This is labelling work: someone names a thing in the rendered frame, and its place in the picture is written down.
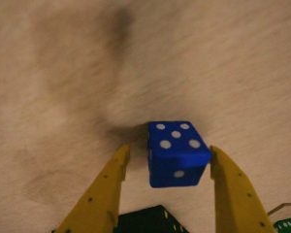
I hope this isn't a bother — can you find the blue die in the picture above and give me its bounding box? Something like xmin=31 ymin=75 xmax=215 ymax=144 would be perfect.
xmin=147 ymin=121 xmax=211 ymax=188

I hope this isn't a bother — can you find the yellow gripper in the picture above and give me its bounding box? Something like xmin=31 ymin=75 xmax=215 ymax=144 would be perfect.
xmin=54 ymin=145 xmax=276 ymax=233

